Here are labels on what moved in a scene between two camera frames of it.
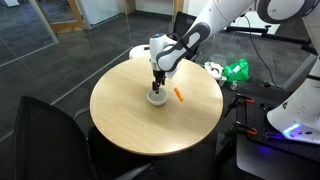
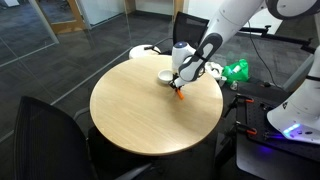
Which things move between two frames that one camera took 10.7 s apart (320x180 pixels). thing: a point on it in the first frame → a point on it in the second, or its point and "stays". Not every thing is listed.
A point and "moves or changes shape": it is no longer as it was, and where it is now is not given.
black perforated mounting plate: (253, 122) stays
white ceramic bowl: (157, 99) moves or changes shape
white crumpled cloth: (215, 69) stays
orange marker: (179, 94) stays
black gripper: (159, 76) → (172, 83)
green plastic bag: (236, 72) stays
